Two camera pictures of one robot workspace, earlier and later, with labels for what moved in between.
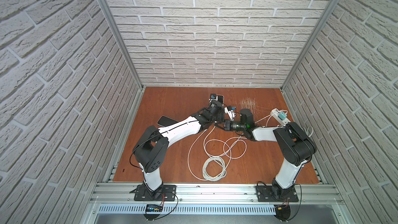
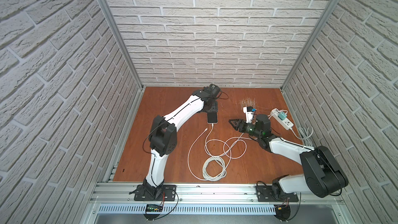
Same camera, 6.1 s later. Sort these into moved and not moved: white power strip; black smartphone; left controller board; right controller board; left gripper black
Moved: left gripper black; black smartphone
Not moved: right controller board; left controller board; white power strip
